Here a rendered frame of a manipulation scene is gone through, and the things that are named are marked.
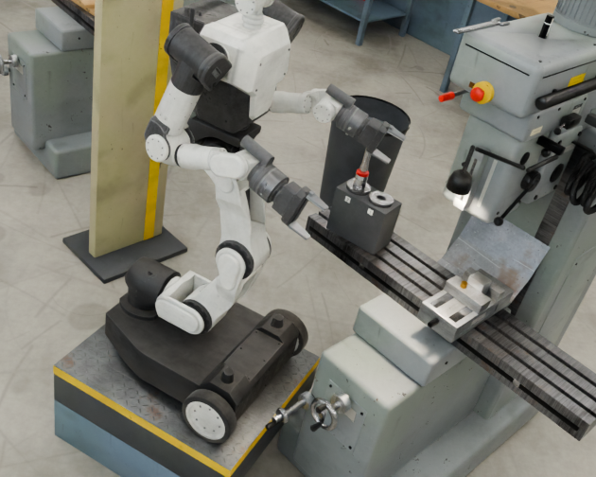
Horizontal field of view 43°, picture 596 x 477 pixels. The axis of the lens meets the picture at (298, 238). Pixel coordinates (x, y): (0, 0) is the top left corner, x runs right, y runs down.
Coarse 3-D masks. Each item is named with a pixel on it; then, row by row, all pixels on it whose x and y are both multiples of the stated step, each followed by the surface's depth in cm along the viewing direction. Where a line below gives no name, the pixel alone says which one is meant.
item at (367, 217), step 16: (336, 192) 277; (352, 192) 274; (368, 192) 275; (336, 208) 280; (352, 208) 275; (368, 208) 270; (384, 208) 270; (336, 224) 283; (352, 224) 278; (368, 224) 273; (384, 224) 271; (352, 240) 281; (368, 240) 276; (384, 240) 280
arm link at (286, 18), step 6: (276, 0) 230; (270, 6) 228; (276, 6) 228; (282, 6) 229; (264, 12) 228; (270, 12) 228; (276, 12) 228; (282, 12) 228; (288, 12) 228; (294, 12) 229; (276, 18) 228; (282, 18) 228; (288, 18) 228; (288, 24) 228
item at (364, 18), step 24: (336, 0) 727; (360, 0) 741; (408, 0) 727; (480, 0) 598; (504, 0) 599; (528, 0) 611; (552, 0) 625; (360, 24) 694; (408, 24) 741; (456, 48) 629
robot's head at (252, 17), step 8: (240, 0) 204; (248, 0) 203; (256, 0) 202; (264, 0) 207; (272, 0) 210; (240, 8) 205; (248, 8) 204; (256, 8) 204; (248, 16) 209; (256, 16) 208
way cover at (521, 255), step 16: (480, 224) 290; (512, 224) 283; (464, 240) 293; (480, 240) 289; (496, 240) 286; (512, 240) 282; (528, 240) 279; (448, 256) 293; (464, 256) 290; (480, 256) 288; (496, 256) 285; (512, 256) 282; (528, 256) 278; (464, 272) 288; (496, 272) 283; (512, 272) 281; (528, 272) 278; (512, 288) 279
